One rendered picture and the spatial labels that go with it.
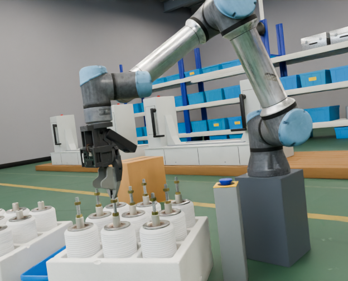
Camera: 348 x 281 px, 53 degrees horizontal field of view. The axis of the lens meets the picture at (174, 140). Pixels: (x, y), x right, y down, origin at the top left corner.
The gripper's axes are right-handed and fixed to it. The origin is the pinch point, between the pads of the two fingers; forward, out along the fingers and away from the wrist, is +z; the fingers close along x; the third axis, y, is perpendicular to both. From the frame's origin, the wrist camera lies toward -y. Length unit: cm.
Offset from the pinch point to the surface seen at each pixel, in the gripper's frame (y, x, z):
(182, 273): -3.9, 19.9, 20.3
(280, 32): -505, -202, -145
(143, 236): -0.5, 10.1, 11.2
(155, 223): -4.3, 11.0, 8.7
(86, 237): 7.4, -5.8, 11.3
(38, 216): 3.7, -45.8, 10.9
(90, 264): 9.9, -1.1, 17.3
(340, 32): -459, -92, -112
